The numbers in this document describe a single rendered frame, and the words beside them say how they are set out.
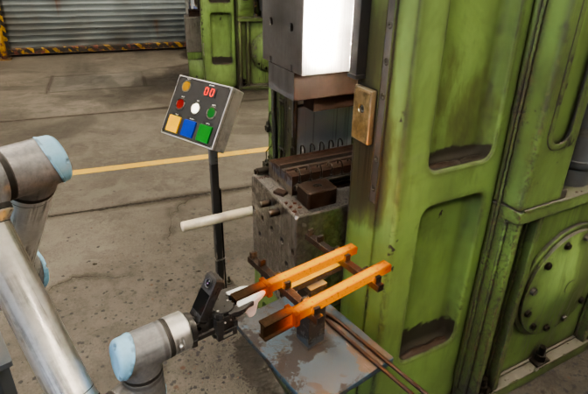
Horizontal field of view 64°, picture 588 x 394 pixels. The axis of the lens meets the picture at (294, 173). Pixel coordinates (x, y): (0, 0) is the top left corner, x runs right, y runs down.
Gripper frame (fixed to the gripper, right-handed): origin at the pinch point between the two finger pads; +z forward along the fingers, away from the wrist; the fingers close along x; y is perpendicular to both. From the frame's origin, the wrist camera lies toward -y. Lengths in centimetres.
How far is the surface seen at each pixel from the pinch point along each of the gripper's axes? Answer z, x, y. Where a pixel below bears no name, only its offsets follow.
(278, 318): -3.0, 13.2, -1.8
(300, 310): 3.4, 13.1, -0.8
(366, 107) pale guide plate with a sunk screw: 48, -15, -36
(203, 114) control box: 35, -99, -14
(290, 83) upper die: 40, -42, -39
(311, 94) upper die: 47, -39, -35
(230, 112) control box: 43, -89, -16
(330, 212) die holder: 45, -25, 4
